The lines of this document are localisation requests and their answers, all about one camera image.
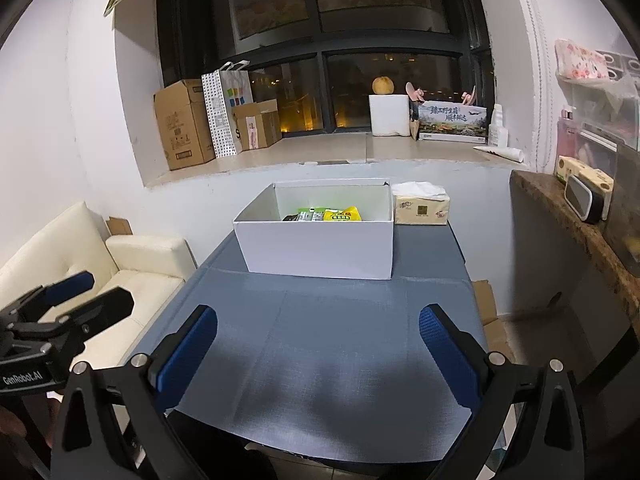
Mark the white cardboard box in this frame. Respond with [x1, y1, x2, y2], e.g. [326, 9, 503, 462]
[232, 177, 396, 282]

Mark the yellow snack bag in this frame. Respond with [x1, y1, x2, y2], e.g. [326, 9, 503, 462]
[322, 205, 362, 223]

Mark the small open cardboard box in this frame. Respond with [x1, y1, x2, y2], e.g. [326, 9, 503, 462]
[232, 98, 283, 152]

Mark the wooden side shelf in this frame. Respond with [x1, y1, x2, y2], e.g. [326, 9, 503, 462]
[509, 169, 640, 323]

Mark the white plastic bottle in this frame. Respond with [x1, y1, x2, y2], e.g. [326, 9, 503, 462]
[487, 103, 510, 149]

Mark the beige tissue pack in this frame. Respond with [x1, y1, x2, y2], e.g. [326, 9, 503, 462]
[390, 181, 451, 226]

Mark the flattened cardboard on floor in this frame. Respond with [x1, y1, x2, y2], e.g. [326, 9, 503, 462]
[471, 279, 517, 363]

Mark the white patterned paper bag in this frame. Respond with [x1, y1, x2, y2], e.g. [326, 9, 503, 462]
[201, 61, 251, 160]

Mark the grey table cloth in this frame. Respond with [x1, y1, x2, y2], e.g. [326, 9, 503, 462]
[131, 219, 507, 463]

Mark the dark glass tank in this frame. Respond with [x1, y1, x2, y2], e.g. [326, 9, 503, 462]
[604, 144, 640, 277]

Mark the flat cardboard piece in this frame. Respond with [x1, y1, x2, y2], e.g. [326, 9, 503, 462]
[102, 215, 135, 237]

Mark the cream sofa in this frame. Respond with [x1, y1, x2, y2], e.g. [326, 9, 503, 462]
[0, 200, 197, 378]

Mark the rolled white paper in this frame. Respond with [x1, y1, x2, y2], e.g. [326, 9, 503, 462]
[472, 143, 526, 164]

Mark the printed landscape carton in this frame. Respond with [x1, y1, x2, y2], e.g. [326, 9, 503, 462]
[415, 102, 489, 144]

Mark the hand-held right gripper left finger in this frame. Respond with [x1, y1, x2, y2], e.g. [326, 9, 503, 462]
[50, 304, 219, 480]

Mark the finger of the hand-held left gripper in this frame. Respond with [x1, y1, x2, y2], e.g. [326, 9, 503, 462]
[47, 286, 136, 347]
[0, 270, 96, 322]

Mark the white foam box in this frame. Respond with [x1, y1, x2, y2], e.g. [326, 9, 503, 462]
[368, 93, 412, 138]

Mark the grey desk clock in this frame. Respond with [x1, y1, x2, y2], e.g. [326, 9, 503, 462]
[563, 173, 606, 225]

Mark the clear plastic drawer organizer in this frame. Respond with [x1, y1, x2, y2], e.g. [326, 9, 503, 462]
[554, 39, 640, 183]

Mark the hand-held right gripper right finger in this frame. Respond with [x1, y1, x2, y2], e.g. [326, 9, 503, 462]
[418, 303, 587, 480]

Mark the large brown cardboard box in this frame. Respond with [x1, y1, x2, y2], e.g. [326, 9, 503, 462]
[153, 78, 217, 171]

